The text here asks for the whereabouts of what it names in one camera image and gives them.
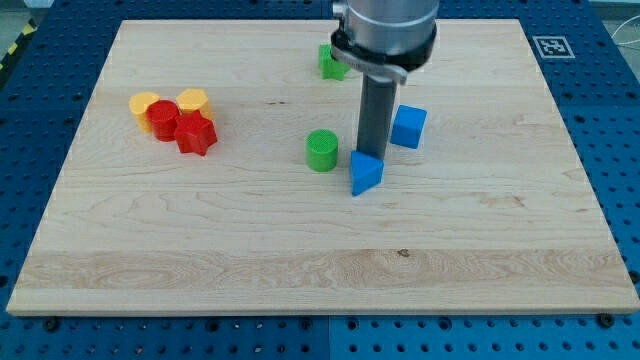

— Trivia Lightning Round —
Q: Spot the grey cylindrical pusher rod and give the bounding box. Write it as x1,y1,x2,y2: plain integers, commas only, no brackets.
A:
356,74,397,160

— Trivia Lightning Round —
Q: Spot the white cable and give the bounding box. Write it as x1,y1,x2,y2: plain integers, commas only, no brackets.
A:
610,13,640,48

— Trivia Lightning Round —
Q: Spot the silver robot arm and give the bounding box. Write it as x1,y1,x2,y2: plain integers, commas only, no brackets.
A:
331,0,440,85

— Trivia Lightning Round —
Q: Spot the green star block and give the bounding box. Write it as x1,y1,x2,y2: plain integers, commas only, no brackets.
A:
318,44,350,81

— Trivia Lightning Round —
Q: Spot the blue triangular prism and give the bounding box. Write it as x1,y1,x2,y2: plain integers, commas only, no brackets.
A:
351,150,384,196

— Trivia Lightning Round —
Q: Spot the yellow hexagon block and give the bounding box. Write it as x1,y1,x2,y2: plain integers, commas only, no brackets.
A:
176,88,214,120

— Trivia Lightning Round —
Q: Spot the white fiducial marker tag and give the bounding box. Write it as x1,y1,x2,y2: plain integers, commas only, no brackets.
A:
532,35,575,59

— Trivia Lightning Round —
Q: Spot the yellow heart block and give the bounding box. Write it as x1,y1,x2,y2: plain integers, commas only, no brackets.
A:
129,92,160,133

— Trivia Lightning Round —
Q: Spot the blue cube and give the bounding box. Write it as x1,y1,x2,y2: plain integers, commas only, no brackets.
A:
390,105,428,149

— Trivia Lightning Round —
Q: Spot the red star block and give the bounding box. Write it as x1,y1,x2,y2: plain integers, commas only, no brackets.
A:
174,110,218,156

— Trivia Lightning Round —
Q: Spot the wooden board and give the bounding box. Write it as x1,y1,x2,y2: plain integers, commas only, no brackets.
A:
7,19,639,316

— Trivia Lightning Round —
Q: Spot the green cylinder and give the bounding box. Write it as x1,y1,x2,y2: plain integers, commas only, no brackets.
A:
305,129,339,172

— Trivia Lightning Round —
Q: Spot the red cylinder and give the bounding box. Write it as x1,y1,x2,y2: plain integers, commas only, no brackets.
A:
146,100,180,142

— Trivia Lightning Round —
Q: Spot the black yellow hazard tape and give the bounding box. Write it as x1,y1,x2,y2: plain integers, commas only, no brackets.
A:
1,18,38,77

